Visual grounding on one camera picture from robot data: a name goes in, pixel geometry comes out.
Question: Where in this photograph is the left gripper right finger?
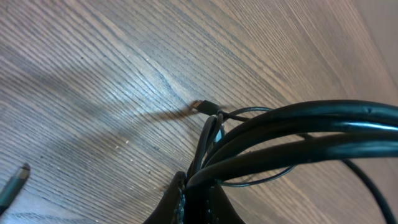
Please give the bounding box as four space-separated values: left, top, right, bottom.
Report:
207 185 245 224

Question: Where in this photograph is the thick black USB cable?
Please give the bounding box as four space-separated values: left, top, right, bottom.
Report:
186 99 398 224

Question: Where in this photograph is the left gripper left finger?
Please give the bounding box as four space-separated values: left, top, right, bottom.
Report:
144 171 187 224

